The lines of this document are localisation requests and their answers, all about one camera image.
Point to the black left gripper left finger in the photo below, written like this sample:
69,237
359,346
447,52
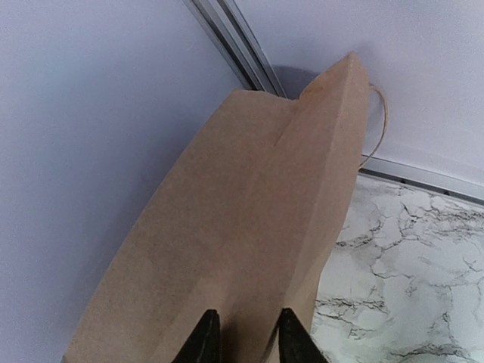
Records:
204,343

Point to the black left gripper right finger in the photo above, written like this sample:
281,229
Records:
294,343

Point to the brown paper bag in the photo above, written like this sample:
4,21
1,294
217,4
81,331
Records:
243,223

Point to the left corner aluminium post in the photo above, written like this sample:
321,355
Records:
229,31

